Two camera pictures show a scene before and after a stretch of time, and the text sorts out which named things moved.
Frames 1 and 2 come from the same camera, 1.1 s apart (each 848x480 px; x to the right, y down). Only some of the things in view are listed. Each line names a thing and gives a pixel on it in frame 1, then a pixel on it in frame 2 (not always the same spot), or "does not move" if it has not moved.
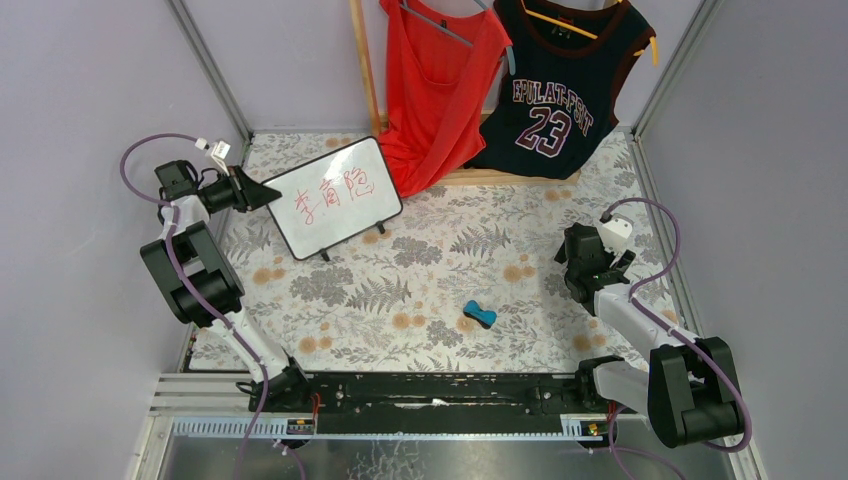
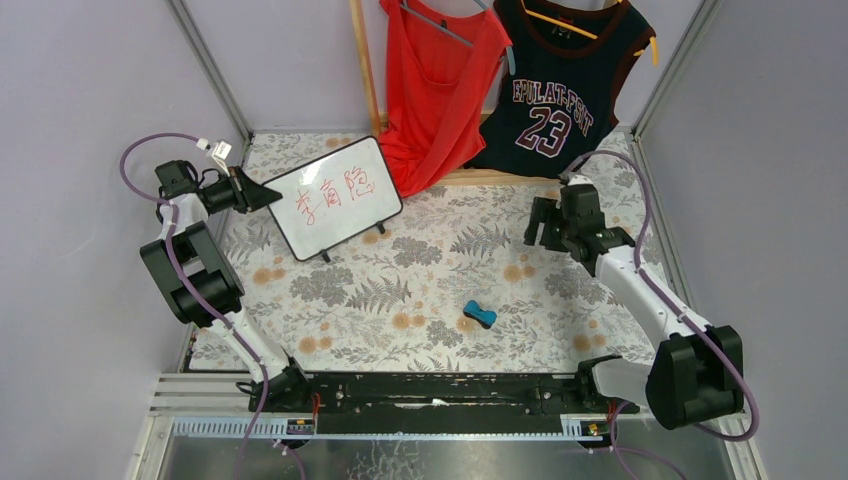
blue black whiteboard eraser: [485, 318] does not move
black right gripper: [597, 273] -> [548, 225]
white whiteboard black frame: [334, 199] does not move
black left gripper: [240, 189] does not move
